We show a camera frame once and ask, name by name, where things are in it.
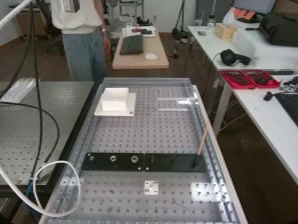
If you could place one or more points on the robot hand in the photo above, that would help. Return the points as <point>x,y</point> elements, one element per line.
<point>73,5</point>

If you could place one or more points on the smaller silver nut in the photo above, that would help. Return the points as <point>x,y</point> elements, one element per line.
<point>114,159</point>

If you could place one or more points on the larger silver nut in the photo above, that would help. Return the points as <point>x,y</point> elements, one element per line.
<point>134,159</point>

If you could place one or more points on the person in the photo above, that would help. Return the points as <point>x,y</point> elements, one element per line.
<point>85,50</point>

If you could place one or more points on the dark grey keyboard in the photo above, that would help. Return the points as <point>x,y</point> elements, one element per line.
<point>133,44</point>

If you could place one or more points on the white mouse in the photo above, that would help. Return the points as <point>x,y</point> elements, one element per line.
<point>151,56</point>

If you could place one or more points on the wooden desk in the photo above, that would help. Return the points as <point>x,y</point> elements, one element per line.
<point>151,61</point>

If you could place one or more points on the small white box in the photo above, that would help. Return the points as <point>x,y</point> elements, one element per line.
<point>115,98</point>

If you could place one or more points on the light wooden block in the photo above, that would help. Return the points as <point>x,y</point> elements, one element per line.
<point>224,32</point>

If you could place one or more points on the black headphones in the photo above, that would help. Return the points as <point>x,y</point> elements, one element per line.
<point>234,57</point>

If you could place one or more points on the red tray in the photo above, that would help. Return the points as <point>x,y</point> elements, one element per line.
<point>238,79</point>
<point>264,78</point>

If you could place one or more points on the black bag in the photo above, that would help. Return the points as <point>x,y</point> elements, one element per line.
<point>280,30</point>

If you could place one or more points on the white desk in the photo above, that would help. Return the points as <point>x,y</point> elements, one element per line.
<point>275,63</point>
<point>267,123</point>

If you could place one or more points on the thin stick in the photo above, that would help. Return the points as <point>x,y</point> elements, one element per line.
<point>203,143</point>

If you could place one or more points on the black plate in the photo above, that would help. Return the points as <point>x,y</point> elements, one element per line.
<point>168,163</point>

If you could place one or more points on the black keyboard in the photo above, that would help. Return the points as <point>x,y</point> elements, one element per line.
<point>289,106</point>

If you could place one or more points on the clear box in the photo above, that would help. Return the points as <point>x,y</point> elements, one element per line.
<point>147,203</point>

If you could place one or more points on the flat white base plate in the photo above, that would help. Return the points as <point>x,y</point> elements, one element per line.
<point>115,113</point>

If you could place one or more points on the small square metal bracket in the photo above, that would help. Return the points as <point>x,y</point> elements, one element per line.
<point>151,187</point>

